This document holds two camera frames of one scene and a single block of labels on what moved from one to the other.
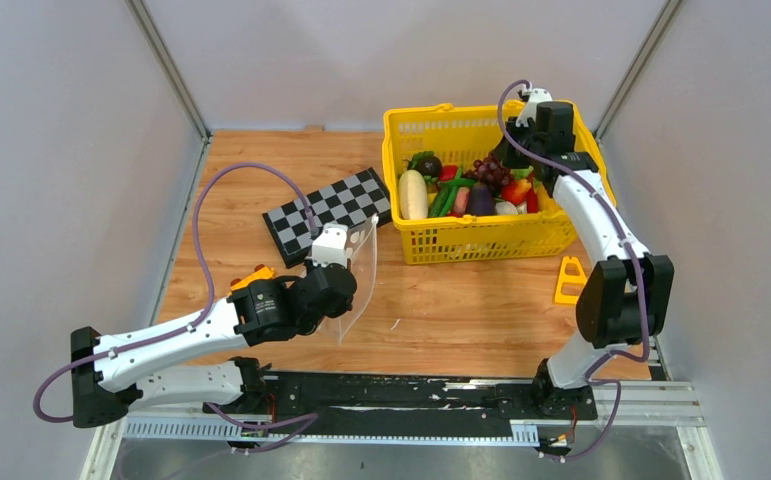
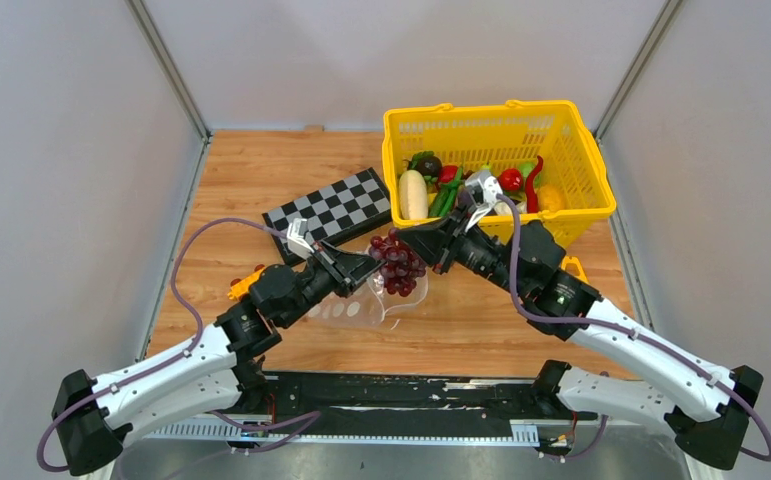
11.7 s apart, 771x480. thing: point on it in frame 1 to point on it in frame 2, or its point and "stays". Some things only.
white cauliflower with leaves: x=505 y=208 stays
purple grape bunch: x=491 y=171 to x=401 y=268
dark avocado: x=430 y=166 stays
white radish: x=413 y=195 stays
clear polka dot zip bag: x=361 y=237 to x=367 y=308
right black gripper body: x=520 y=145 to x=469 y=249
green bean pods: x=446 y=192 stays
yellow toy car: x=261 y=272 stays
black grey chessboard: x=360 y=202 stays
